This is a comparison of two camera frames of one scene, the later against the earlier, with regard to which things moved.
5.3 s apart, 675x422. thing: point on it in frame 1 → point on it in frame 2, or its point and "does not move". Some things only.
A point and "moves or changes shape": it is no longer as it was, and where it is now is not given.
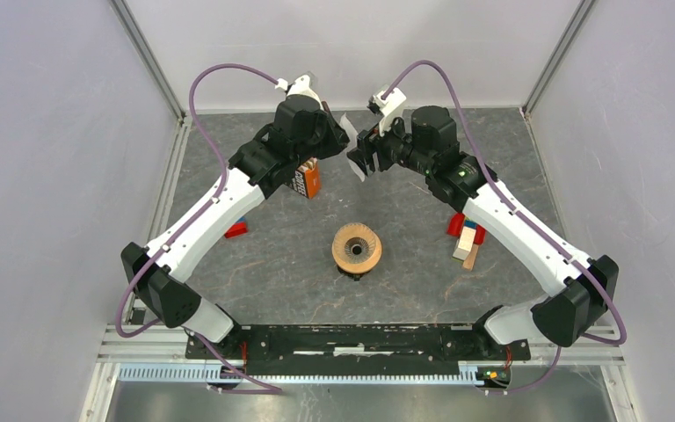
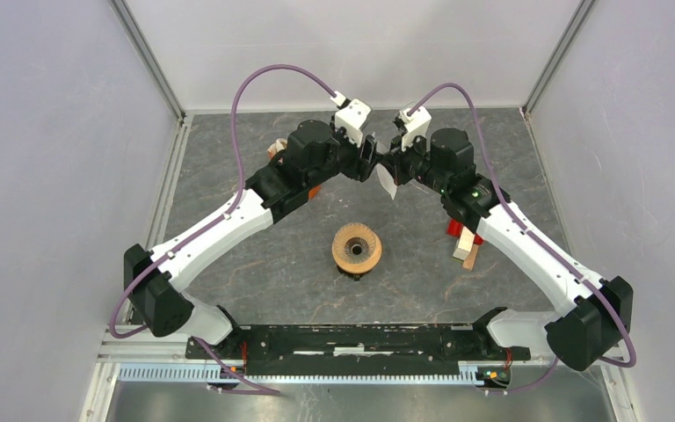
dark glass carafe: x=357 y=276 does not move
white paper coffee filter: x=352 y=134 moves or changes shape
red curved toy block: x=455 y=224 does not move
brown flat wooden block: x=471 y=258 does not move
